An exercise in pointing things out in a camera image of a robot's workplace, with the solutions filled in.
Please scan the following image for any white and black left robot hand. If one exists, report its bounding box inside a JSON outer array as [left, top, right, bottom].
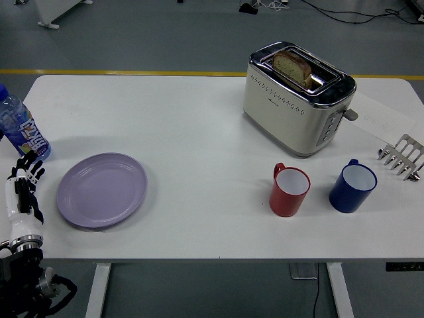
[[4, 150, 46, 250]]

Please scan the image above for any lilac round plate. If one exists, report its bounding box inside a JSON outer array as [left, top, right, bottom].
[[56, 152, 148, 229]]

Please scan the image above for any blue labelled drink bottle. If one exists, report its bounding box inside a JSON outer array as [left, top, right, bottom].
[[0, 83, 52, 162]]

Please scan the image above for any white table leg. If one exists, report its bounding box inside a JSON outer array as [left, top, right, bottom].
[[325, 263, 354, 318], [84, 263, 112, 318]]

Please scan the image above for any white stand foot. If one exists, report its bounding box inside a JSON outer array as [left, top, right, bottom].
[[34, 0, 95, 30]]

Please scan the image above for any red mug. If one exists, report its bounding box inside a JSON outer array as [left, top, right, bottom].
[[268, 162, 311, 218]]

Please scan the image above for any cream and chrome toaster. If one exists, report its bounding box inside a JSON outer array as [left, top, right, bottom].
[[242, 40, 359, 158]]

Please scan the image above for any brown bread slice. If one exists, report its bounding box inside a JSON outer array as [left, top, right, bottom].
[[272, 50, 313, 89]]

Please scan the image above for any blue mug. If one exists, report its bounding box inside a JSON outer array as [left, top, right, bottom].
[[328, 159, 378, 214]]

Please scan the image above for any white paper sheet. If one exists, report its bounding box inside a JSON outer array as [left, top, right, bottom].
[[349, 91, 417, 144]]

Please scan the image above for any black desk control panel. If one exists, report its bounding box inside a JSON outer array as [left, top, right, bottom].
[[385, 262, 424, 272]]

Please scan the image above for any silver metal toast rack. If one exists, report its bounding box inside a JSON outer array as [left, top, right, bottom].
[[377, 134, 424, 182]]

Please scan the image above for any grey metal bracket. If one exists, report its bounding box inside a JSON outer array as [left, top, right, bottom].
[[288, 263, 319, 280]]

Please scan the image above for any black hanging cable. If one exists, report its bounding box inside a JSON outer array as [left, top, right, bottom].
[[310, 263, 321, 318]]

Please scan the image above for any white cable bundle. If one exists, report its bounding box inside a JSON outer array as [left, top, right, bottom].
[[256, 0, 289, 11]]

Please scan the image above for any black floor cable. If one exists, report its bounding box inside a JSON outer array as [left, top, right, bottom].
[[299, 0, 424, 25]]

